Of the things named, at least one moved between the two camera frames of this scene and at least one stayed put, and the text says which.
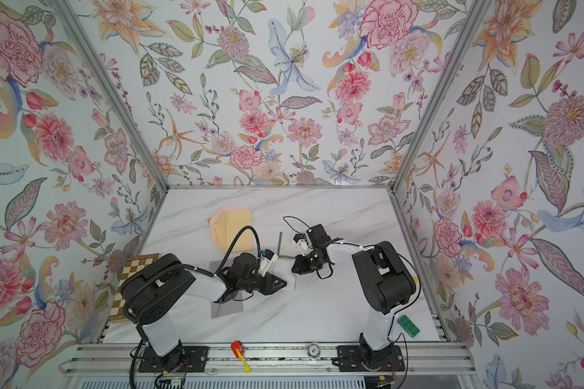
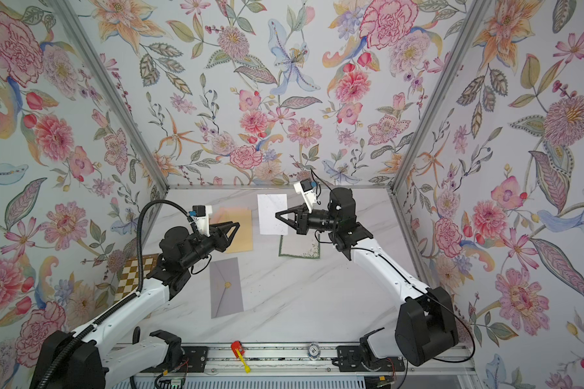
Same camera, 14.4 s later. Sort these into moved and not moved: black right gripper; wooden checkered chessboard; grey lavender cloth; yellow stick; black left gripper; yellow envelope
Moved: black right gripper; black left gripper
Not moved: yellow stick; grey lavender cloth; yellow envelope; wooden checkered chessboard
